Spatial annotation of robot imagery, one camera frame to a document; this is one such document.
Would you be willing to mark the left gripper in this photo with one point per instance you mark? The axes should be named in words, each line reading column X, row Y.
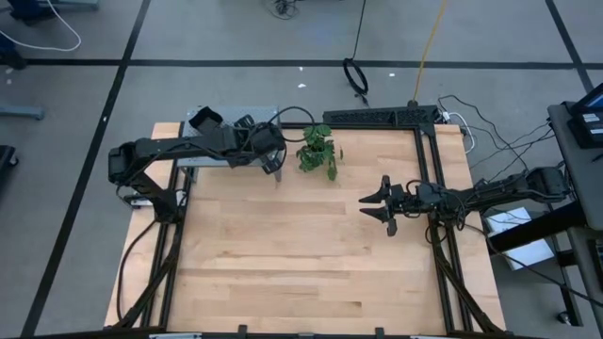
column 252, row 143

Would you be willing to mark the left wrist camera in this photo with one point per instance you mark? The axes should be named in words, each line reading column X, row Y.
column 271, row 140

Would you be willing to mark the black aluminium table frame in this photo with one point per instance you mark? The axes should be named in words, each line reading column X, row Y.
column 363, row 125

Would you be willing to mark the green artificial potted plant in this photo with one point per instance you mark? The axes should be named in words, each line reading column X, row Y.
column 316, row 150

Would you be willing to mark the dark blue floor object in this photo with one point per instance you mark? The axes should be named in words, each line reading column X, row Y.
column 28, row 9

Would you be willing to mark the grey perforated metal shelf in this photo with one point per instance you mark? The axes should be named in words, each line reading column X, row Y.
column 202, row 162

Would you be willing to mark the black perforated bracket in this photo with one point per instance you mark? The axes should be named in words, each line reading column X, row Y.
column 377, row 116

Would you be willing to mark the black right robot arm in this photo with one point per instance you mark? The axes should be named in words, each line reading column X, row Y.
column 499, row 193

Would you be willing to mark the black desk beam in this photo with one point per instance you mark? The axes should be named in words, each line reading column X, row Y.
column 537, row 228

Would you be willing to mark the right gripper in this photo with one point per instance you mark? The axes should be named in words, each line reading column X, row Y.
column 414, row 200

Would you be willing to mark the black floor object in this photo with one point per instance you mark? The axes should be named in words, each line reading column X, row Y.
column 7, row 157

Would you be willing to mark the white box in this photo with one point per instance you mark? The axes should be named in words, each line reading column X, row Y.
column 532, row 254

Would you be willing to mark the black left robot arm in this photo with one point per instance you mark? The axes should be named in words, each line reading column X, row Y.
column 179, row 146

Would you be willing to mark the grey desk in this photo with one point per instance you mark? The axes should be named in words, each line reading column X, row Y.
column 579, row 141

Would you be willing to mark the grey floor bar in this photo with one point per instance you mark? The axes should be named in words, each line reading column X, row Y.
column 21, row 112

